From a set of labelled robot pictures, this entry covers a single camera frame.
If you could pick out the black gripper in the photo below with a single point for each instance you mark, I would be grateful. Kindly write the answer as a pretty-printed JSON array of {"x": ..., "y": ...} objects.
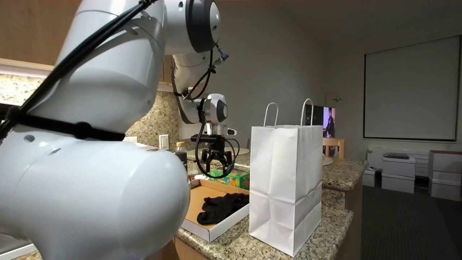
[{"x": 216, "y": 148}]

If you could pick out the black sock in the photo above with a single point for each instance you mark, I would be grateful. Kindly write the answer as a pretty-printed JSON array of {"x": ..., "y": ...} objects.
[
  {"x": 211, "y": 214},
  {"x": 236, "y": 200}
]

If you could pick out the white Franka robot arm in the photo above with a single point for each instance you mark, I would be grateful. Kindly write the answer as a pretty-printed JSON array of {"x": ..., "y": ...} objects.
[{"x": 96, "y": 193}]

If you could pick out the green floral tissue box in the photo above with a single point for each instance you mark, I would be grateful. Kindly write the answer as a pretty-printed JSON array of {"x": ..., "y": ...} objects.
[{"x": 240, "y": 181}]

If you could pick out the flat cardboard box tray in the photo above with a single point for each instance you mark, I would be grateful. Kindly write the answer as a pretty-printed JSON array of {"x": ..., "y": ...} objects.
[{"x": 203, "y": 196}]

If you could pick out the dark glass bottle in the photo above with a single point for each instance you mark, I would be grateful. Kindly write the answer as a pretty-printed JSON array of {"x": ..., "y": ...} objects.
[{"x": 181, "y": 157}]

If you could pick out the wooden base cabinet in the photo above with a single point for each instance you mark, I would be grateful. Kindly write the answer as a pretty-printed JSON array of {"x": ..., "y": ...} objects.
[{"x": 188, "y": 251}]

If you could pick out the wooden dining chair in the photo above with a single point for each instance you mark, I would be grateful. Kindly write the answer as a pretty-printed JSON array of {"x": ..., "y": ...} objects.
[{"x": 334, "y": 147}]

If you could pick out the flat screen television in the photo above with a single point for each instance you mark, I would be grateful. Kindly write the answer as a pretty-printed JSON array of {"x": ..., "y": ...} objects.
[{"x": 328, "y": 121}]

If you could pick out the small white box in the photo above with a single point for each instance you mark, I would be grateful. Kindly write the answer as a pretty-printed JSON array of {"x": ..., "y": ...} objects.
[{"x": 370, "y": 177}]

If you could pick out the white drawer unit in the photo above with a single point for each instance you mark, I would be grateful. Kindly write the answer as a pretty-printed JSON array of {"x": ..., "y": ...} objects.
[
  {"x": 399, "y": 174},
  {"x": 447, "y": 175}
]

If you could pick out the white projection screen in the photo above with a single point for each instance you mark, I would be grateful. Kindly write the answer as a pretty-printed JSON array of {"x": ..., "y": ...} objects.
[{"x": 409, "y": 87}]

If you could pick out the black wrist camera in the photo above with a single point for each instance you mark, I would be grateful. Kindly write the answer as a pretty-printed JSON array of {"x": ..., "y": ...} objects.
[{"x": 211, "y": 139}]

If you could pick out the white wall outlet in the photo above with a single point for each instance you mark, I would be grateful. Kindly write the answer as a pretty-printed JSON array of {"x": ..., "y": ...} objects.
[{"x": 164, "y": 142}]

